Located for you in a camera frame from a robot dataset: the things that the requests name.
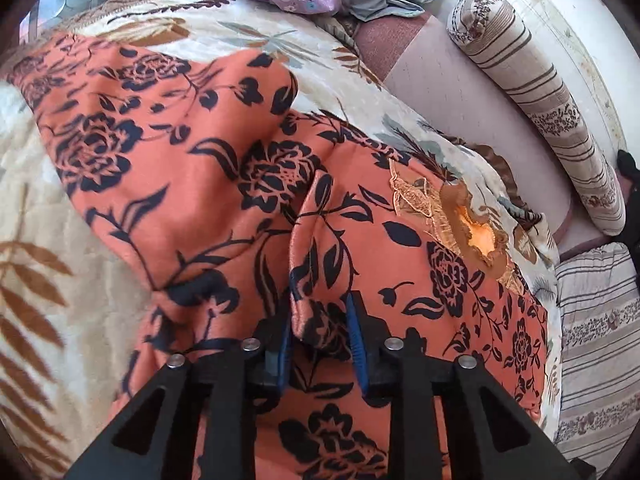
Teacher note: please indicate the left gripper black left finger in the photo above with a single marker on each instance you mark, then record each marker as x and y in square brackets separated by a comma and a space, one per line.
[195, 419]

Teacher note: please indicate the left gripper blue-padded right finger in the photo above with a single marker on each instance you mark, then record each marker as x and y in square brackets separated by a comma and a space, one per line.
[448, 419]

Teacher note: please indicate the orange black floral blouse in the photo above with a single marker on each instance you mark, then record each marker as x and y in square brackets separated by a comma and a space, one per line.
[228, 204]

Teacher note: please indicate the black clothing pile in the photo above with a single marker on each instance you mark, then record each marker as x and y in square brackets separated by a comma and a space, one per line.
[629, 169]

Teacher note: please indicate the cream leaf-print fleece blanket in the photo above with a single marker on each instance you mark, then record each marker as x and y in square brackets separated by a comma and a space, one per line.
[71, 309]

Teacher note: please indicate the striped floral cushion right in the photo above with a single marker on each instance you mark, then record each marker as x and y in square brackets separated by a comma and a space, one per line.
[599, 303]

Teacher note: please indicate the pink mauve long pillow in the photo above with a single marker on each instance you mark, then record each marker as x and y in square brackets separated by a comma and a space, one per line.
[421, 66]

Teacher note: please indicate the striped floral bolster pillow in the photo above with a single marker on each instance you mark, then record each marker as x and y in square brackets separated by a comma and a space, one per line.
[494, 37]

